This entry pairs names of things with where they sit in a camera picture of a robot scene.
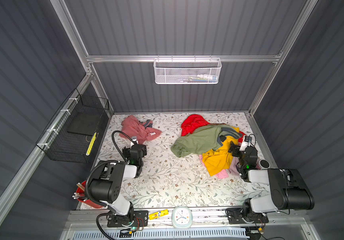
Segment yellow shirt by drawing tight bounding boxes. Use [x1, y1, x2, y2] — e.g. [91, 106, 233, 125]
[202, 127, 245, 177]

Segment black wire side basket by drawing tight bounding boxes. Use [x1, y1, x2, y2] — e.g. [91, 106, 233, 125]
[36, 90, 110, 164]

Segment olive green shirt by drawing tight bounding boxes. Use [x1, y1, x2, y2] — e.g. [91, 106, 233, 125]
[171, 125, 243, 158]

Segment floral patterned table mat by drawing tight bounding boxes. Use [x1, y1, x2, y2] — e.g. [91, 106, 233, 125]
[78, 112, 273, 210]

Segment black pad in basket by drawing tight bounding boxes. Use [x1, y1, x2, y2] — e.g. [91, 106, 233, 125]
[67, 113, 101, 137]

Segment red pencil cup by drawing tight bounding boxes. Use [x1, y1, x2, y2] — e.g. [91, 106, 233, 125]
[73, 181, 102, 209]

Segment white wire wall basket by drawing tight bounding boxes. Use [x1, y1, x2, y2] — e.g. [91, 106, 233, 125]
[153, 57, 222, 85]

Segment yellow strip in basket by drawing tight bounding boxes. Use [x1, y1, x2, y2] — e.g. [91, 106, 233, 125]
[86, 132, 98, 156]

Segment dusty pink grey-trimmed shirt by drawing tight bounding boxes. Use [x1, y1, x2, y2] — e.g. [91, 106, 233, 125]
[121, 115, 162, 144]

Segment light pink cloth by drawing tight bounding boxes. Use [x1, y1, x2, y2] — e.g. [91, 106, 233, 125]
[199, 155, 229, 179]

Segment mint green alarm clock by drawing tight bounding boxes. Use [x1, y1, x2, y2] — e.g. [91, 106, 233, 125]
[172, 207, 193, 229]

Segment left black arm cable conduit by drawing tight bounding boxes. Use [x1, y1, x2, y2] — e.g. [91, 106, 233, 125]
[84, 130, 137, 240]

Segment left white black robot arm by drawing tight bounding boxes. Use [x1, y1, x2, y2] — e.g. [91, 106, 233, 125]
[84, 144, 147, 218]

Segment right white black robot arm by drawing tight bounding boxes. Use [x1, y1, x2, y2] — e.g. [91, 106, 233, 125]
[229, 143, 315, 223]

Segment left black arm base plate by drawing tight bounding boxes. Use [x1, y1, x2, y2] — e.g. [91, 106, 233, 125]
[107, 211, 149, 228]

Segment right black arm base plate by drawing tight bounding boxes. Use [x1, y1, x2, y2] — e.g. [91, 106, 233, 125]
[225, 208, 269, 225]

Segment red cloth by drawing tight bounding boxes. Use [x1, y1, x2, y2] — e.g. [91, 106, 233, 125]
[181, 114, 210, 136]

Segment mauve cloth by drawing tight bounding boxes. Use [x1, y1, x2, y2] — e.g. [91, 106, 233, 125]
[228, 157, 240, 176]

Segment yellow glue tube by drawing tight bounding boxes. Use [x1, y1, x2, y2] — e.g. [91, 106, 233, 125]
[149, 209, 169, 220]

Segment items in white basket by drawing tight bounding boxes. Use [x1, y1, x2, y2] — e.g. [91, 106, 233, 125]
[179, 74, 218, 84]

